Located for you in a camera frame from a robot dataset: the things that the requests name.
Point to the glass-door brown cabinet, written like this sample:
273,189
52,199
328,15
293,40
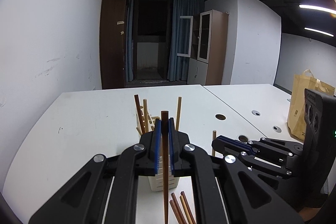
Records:
218,56

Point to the person's right hand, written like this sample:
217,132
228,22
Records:
309,214

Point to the narrow blue curtain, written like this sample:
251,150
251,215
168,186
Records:
129,43

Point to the brown paper bag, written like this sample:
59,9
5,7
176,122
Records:
298,108

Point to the open white-framed glass door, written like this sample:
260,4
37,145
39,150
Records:
185,35

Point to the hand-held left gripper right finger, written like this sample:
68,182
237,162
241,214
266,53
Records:
172,145

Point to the cream slotted utensil holder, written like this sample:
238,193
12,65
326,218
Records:
157,183

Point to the light wooden chopstick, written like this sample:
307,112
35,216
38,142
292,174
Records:
179,113
214,134
146,113

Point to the dark brown chopstick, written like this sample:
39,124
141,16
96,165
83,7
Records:
164,187
138,113

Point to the ceiling tube light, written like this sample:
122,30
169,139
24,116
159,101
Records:
315,7
319,31

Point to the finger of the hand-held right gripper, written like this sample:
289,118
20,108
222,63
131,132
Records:
223,148
275,145

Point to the wide blue curtain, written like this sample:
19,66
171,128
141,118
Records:
174,29

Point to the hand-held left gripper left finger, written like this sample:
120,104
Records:
157,145

